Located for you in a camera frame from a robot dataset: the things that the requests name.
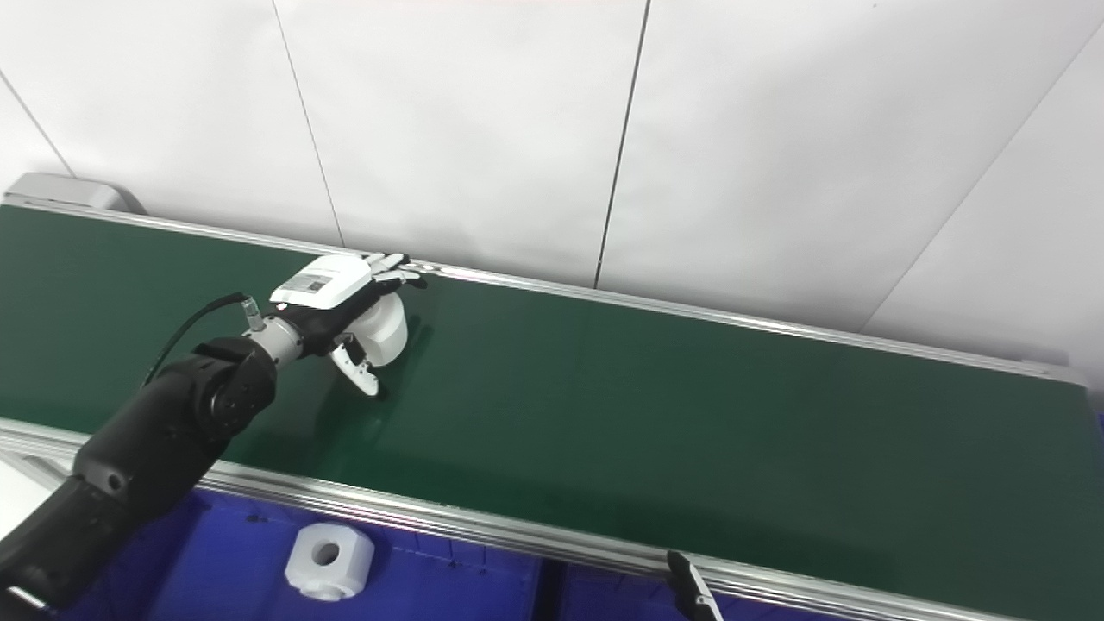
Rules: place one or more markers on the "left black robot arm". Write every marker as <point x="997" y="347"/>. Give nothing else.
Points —
<point x="155" y="440"/>

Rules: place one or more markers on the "aluminium conveyor side rail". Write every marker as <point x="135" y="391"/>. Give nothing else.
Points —
<point x="690" y="312"/>
<point x="345" y="498"/>

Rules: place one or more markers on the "blue plastic bin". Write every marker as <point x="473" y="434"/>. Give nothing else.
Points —
<point x="224" y="561"/>
<point x="1100" y="427"/>
<point x="621" y="599"/>

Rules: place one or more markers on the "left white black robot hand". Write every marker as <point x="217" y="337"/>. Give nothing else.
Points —
<point x="332" y="289"/>

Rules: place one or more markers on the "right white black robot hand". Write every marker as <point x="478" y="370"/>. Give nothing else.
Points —
<point x="690" y="591"/>

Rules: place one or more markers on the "green conveyor belt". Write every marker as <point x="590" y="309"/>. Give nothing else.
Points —
<point x="655" y="405"/>

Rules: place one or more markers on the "white hexagonal nut part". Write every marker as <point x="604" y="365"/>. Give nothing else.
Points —
<point x="386" y="332"/>
<point x="328" y="561"/>

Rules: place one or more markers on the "grey conveyor end housing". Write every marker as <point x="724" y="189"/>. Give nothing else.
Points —
<point x="73" y="191"/>

